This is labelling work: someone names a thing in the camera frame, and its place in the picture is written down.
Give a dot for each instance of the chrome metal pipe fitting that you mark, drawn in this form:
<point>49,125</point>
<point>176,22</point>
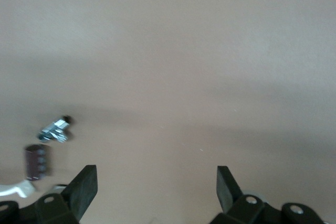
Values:
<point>53,130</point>

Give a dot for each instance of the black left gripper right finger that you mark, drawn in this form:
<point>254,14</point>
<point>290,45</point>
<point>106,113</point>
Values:
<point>227,190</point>

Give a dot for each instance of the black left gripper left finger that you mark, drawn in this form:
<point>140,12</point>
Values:
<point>81,190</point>

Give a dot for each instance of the dark brown terminal block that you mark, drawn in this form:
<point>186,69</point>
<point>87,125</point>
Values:
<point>36,162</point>

